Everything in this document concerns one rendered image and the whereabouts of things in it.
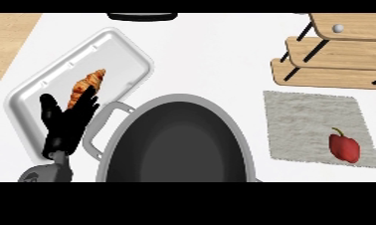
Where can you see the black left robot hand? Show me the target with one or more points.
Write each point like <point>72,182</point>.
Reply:
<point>68,122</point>

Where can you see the white rectangular tray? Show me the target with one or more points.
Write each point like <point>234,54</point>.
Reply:
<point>105,58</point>

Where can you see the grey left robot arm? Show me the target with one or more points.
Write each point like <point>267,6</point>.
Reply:
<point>49,171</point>

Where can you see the red bell pepper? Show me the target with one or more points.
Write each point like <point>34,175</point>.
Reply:
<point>344,147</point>

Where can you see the black round appliance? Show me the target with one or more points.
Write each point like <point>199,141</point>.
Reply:
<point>142,16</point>

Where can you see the wooden tiered shelf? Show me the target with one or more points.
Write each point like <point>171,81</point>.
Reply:
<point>332,56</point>

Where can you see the large grey pot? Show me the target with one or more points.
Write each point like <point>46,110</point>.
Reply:
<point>175,142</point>

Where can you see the small white ball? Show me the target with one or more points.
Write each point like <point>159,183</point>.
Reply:
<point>338,28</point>

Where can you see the grey fabric placemat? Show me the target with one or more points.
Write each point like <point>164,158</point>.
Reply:
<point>308,122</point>

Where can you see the golden brown croissant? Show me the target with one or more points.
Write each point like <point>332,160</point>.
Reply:
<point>87,84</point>

